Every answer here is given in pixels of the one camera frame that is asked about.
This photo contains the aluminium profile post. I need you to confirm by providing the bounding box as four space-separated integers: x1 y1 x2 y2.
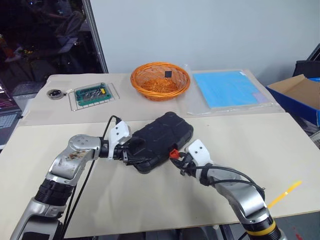
82 0 109 74

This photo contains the green circuit board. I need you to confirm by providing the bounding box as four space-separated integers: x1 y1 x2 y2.
74 82 113 107

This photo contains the round metal tin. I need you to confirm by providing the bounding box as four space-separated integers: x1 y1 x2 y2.
45 88 64 100

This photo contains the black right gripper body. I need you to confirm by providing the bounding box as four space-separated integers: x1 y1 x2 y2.
181 151 198 177

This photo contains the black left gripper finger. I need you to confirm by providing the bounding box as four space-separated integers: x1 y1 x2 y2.
128 138 149 154
123 154 154 166

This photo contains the beige table cloth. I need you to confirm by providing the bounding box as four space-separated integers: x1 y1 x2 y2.
18 68 289 127

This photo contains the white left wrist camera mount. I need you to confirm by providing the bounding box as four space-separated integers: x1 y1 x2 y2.
107 120 133 161

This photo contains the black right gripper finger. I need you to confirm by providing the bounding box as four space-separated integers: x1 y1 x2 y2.
177 147 190 161
171 159 187 176

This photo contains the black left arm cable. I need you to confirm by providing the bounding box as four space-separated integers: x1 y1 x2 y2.
61 115 123 240

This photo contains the black plastic case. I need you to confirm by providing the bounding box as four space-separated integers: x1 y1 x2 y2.
124 111 195 175

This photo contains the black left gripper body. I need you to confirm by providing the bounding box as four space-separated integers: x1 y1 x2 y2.
113 144 130 165

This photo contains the dark rounded shape under table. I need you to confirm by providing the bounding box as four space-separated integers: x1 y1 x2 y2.
179 225 215 240

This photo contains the blue paper sheet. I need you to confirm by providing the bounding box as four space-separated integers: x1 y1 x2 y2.
192 70 269 110

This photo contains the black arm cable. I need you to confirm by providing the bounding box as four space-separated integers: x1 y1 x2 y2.
183 166 266 199
61 115 123 240

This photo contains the clear plastic sleeve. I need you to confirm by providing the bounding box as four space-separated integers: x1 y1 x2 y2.
183 63 283 116

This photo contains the blue cardboard box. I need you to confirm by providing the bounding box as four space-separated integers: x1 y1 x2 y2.
265 73 320 126

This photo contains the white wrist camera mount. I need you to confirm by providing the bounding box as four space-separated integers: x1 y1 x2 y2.
187 139 214 181
107 120 133 161

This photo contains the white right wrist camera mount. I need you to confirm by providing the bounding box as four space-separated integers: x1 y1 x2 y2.
187 139 214 181

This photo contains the open laptop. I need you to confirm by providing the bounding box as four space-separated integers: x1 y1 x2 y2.
0 79 24 149

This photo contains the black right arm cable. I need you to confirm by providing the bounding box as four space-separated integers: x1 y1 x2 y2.
183 166 266 199

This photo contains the orange wicker basket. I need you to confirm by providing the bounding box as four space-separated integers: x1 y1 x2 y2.
130 61 192 102

